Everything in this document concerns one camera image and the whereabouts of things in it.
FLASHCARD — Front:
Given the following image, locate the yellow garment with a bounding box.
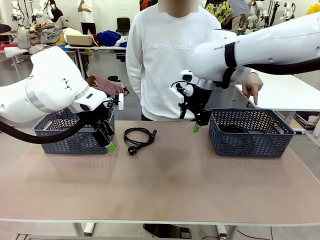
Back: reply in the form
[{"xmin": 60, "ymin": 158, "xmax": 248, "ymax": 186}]
[{"xmin": 305, "ymin": 3, "xmax": 320, "ymax": 16}]

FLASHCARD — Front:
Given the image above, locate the person with face mask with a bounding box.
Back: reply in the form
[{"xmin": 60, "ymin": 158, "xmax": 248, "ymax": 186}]
[{"xmin": 49, "ymin": 0, "xmax": 65, "ymax": 18}]

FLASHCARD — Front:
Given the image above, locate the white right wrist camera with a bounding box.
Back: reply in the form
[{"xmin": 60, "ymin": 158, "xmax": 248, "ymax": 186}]
[{"xmin": 169, "ymin": 86, "xmax": 186, "ymax": 101}]

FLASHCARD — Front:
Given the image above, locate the person in red vest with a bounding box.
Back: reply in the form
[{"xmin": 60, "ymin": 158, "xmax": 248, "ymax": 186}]
[{"xmin": 139, "ymin": 0, "xmax": 158, "ymax": 11}]

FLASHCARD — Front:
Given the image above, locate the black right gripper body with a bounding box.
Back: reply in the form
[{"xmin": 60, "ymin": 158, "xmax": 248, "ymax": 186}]
[{"xmin": 184, "ymin": 86, "xmax": 213, "ymax": 112}]

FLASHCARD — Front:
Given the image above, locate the brown cardboard box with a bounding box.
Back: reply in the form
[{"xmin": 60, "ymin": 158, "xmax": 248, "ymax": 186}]
[{"xmin": 66, "ymin": 34, "xmax": 95, "ymax": 47}]

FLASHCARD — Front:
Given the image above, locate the white table with clothes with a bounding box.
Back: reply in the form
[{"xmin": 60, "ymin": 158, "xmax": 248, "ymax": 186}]
[{"xmin": 4, "ymin": 44, "xmax": 127, "ymax": 81}]

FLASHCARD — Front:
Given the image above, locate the black office chair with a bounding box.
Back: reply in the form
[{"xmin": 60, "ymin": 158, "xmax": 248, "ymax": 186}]
[{"xmin": 116, "ymin": 17, "xmax": 131, "ymax": 33}]

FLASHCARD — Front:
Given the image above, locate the thick black cable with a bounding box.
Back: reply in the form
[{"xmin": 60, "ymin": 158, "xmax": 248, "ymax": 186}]
[{"xmin": 219, "ymin": 126, "xmax": 253, "ymax": 135}]

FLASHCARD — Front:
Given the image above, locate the black arm hose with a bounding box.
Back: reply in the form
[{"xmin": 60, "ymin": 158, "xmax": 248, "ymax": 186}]
[
  {"xmin": 0, "ymin": 112, "xmax": 96, "ymax": 145},
  {"xmin": 243, "ymin": 57, "xmax": 320, "ymax": 76}
]

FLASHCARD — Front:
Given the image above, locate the red plaid cloth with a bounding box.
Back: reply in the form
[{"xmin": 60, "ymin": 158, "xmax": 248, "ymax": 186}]
[{"xmin": 86, "ymin": 75, "xmax": 130, "ymax": 98}]

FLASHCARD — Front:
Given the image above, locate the person in white t-shirt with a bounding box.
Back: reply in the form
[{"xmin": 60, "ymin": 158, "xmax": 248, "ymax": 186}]
[{"xmin": 77, "ymin": 0, "xmax": 97, "ymax": 36}]

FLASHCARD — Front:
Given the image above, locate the person left hand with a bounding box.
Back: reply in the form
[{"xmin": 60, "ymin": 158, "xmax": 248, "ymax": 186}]
[{"xmin": 241, "ymin": 72, "xmax": 264, "ymax": 106}]

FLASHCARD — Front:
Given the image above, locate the grey plastic lattice basket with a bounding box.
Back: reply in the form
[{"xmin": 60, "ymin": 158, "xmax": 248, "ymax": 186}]
[
  {"xmin": 208, "ymin": 107, "xmax": 297, "ymax": 158},
  {"xmin": 32, "ymin": 106, "xmax": 116, "ymax": 155}
]

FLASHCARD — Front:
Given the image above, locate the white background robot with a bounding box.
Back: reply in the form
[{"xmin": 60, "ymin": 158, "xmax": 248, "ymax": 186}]
[
  {"xmin": 246, "ymin": 0, "xmax": 266, "ymax": 26},
  {"xmin": 10, "ymin": 0, "xmax": 26, "ymax": 28},
  {"xmin": 279, "ymin": 1, "xmax": 297, "ymax": 22},
  {"xmin": 31, "ymin": 0, "xmax": 52, "ymax": 18}
]

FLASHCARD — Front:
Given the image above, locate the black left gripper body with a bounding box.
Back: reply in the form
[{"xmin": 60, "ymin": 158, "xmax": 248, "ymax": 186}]
[{"xmin": 96, "ymin": 101, "xmax": 116, "ymax": 126}]

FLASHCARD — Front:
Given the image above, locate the person right forearm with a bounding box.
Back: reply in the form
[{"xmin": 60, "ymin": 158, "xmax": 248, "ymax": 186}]
[{"xmin": 126, "ymin": 62, "xmax": 143, "ymax": 100}]

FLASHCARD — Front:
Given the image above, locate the person in yellow patterned shirt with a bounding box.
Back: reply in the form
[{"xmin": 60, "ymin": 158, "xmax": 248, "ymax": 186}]
[{"xmin": 204, "ymin": 0, "xmax": 233, "ymax": 25}]

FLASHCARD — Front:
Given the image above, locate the black power cable with plug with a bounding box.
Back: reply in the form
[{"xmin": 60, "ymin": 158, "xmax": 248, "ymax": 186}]
[{"xmin": 123, "ymin": 127, "xmax": 158, "ymax": 156}]

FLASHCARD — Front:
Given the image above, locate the blue cloth heap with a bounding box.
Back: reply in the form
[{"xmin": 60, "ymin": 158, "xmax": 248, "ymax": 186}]
[{"xmin": 96, "ymin": 30, "xmax": 123, "ymax": 47}]

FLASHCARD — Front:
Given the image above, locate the person in white sweatshirt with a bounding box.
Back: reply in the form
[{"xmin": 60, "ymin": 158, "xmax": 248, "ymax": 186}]
[{"xmin": 126, "ymin": 0, "xmax": 251, "ymax": 122}]

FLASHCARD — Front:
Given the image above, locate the empty white side table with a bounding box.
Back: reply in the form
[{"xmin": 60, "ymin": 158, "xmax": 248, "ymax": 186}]
[{"xmin": 233, "ymin": 71, "xmax": 320, "ymax": 141}]

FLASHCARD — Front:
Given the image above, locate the person in grey shirt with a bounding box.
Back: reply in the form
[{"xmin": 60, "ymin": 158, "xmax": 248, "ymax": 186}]
[{"xmin": 226, "ymin": 0, "xmax": 248, "ymax": 33}]

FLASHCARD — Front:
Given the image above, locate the white table leg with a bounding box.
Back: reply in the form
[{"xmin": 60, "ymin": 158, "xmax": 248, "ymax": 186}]
[
  {"xmin": 216, "ymin": 224, "xmax": 237, "ymax": 240},
  {"xmin": 72, "ymin": 221, "xmax": 97, "ymax": 237}
]

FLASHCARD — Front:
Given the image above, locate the black right arm hose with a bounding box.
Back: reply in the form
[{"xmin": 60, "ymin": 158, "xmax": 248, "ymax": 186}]
[{"xmin": 243, "ymin": 57, "xmax": 320, "ymax": 76}]

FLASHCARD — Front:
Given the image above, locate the black left arm hose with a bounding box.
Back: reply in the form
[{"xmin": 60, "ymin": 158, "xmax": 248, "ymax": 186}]
[{"xmin": 0, "ymin": 112, "xmax": 96, "ymax": 145}]

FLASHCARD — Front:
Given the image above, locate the pile of mixed clothes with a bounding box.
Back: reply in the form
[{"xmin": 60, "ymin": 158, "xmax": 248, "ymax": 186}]
[{"xmin": 17, "ymin": 17, "xmax": 83, "ymax": 55}]

